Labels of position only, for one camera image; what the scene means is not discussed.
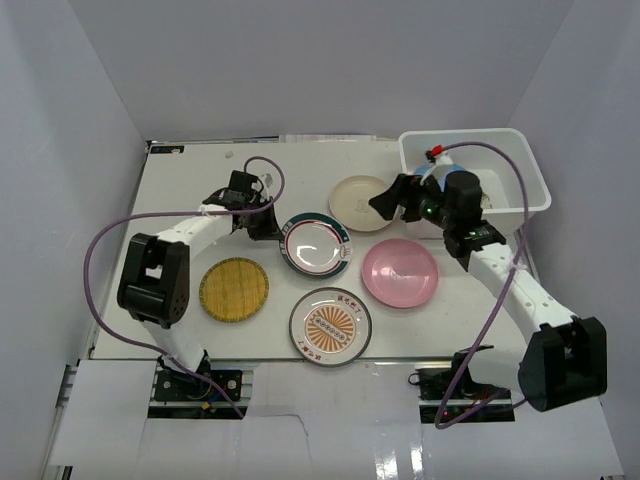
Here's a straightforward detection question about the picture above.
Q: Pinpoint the black label sticker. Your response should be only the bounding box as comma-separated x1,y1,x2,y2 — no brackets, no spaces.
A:
149,145,184,155

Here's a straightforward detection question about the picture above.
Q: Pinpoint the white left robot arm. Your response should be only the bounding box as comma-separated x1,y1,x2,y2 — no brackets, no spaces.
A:
116,170,283,399

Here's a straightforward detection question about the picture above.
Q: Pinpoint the green rimmed white plate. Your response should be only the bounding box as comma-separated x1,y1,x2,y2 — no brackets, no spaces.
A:
279,212,353,279

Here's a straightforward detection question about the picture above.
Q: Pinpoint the white plastic bin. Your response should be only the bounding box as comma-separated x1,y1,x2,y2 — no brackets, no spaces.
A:
398,128,552,236

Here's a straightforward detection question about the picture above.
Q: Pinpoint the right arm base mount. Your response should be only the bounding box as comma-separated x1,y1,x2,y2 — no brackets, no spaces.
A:
407,367,515,424

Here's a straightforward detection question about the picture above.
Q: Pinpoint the pink round plate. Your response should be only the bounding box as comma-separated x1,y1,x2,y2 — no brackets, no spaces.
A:
361,238,439,309

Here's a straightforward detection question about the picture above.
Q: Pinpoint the cream round plate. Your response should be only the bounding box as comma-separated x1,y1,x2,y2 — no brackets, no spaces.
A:
328,175,390,233

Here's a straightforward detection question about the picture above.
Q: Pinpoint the round woven bamboo tray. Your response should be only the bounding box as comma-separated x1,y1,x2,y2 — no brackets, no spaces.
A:
199,257,269,323

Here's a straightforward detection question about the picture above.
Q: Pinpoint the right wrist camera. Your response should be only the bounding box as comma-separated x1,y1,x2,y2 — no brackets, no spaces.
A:
425,145,453,168

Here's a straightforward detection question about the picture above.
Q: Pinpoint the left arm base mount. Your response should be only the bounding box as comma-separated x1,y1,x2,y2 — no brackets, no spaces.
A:
148,368,250,420

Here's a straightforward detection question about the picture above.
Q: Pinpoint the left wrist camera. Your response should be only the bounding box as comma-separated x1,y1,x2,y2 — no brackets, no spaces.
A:
251,173,273,195

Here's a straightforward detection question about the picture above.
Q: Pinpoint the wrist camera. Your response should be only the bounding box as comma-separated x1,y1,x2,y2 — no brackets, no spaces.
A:
425,145,453,168
251,173,273,195

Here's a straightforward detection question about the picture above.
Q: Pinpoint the orange sunburst white plate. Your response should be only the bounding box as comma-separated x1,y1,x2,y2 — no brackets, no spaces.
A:
289,287,372,368

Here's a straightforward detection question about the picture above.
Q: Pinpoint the blue round plate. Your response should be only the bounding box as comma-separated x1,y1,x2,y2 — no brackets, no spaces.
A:
414,163,465,191

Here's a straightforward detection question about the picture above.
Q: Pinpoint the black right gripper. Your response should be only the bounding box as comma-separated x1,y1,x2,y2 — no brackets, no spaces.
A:
369,173,456,231

